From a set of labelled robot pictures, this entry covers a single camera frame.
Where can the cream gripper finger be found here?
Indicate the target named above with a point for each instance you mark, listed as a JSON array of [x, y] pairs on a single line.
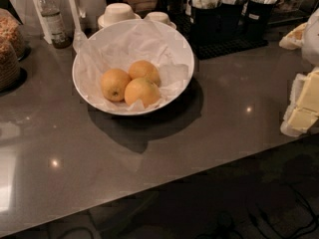
[[294, 39], [303, 110]]

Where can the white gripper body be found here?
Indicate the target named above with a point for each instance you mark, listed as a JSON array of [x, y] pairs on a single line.
[[311, 42]]

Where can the orange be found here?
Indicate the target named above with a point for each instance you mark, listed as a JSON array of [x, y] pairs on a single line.
[[142, 89], [113, 84], [144, 69]]

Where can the white ceramic bowl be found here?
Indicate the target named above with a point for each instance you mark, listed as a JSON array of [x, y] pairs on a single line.
[[133, 34]]

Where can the white paper liner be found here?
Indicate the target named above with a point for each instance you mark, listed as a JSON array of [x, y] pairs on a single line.
[[139, 44]]

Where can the upturned white cup left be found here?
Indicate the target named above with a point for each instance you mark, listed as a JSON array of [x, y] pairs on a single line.
[[115, 13]]

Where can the clear bottle with black cap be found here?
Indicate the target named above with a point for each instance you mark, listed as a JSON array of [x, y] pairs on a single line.
[[53, 18]]

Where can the upper cereal jar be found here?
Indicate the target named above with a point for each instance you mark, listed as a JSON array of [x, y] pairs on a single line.
[[9, 29]]

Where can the cereal jar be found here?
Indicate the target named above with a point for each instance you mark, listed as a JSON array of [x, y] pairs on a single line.
[[9, 66], [9, 29]]

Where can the lower cereal jar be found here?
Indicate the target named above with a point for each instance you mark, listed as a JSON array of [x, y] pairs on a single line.
[[9, 66]]

